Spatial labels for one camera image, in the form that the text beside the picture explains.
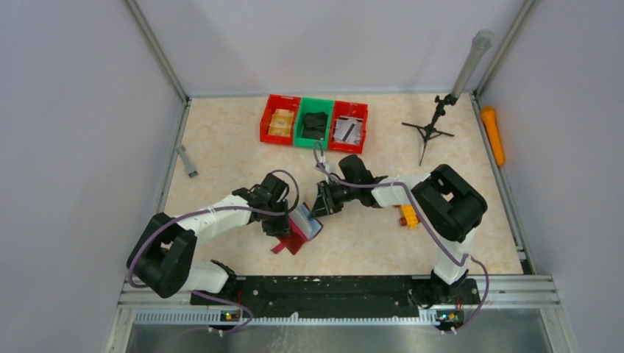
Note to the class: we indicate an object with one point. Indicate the black item in bin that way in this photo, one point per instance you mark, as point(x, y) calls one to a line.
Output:
point(314, 125)

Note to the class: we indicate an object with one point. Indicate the white cards in bin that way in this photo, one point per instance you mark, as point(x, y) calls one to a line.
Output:
point(348, 130)

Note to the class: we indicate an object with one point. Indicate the grey tube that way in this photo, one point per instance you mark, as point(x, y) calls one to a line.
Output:
point(480, 44)

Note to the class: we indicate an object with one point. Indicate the right red bin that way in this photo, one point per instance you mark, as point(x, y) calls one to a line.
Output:
point(353, 109)

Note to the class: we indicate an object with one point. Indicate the red bin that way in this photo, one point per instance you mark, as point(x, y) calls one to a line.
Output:
point(274, 102)
point(353, 109)

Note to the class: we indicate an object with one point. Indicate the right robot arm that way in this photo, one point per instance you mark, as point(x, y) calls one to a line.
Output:
point(447, 206)

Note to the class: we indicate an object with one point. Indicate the yellow toy brick car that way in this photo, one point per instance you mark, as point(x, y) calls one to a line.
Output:
point(408, 217)

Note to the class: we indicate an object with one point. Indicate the grey small tool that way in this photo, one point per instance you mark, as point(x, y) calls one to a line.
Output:
point(190, 168)

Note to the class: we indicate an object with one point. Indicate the grey cable duct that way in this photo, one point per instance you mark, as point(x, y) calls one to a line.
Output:
point(213, 317)

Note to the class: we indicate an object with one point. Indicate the wooden piece in bin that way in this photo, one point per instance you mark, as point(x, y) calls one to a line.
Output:
point(281, 123)

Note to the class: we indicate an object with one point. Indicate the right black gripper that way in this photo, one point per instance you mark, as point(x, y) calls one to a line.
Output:
point(323, 206)

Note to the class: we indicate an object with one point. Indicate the orange cylinder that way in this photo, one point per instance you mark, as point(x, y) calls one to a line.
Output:
point(488, 117)

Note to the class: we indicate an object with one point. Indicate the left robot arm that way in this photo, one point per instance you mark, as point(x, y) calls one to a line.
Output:
point(163, 259)

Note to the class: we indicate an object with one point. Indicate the left red bin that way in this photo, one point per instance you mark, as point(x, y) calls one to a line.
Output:
point(274, 102)

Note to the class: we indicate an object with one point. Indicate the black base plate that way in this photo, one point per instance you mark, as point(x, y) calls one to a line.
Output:
point(400, 296)

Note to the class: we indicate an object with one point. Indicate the red card holder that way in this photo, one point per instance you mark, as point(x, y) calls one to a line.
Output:
point(303, 230)

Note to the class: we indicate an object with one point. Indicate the green bin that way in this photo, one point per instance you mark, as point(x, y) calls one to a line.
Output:
point(312, 105)

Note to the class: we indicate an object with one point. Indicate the black tripod stand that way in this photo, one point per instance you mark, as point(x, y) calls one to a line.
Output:
point(429, 131)

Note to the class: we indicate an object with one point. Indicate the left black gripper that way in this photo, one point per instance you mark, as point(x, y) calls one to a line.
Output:
point(282, 229)

